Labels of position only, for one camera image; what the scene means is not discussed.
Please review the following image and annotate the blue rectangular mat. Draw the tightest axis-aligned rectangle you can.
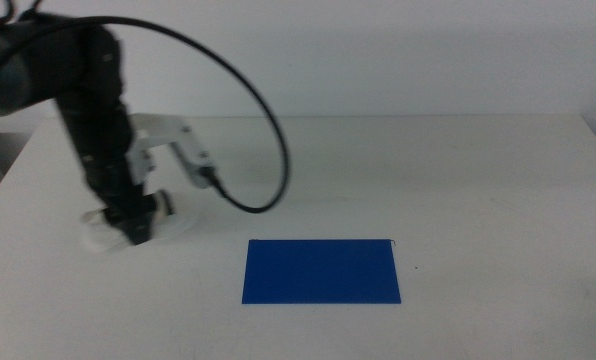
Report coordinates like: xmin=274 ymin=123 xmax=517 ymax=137
xmin=241 ymin=238 xmax=402 ymax=305

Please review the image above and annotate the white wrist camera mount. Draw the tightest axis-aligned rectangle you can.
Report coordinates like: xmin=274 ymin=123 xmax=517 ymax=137
xmin=125 ymin=113 xmax=217 ymax=191

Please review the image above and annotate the black camera cable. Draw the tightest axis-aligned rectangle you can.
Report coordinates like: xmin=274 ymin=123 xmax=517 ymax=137
xmin=0 ymin=15 xmax=291 ymax=215

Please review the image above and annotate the thin black looped arm cable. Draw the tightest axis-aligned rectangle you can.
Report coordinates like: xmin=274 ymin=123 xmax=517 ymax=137
xmin=1 ymin=0 xmax=45 ymax=24

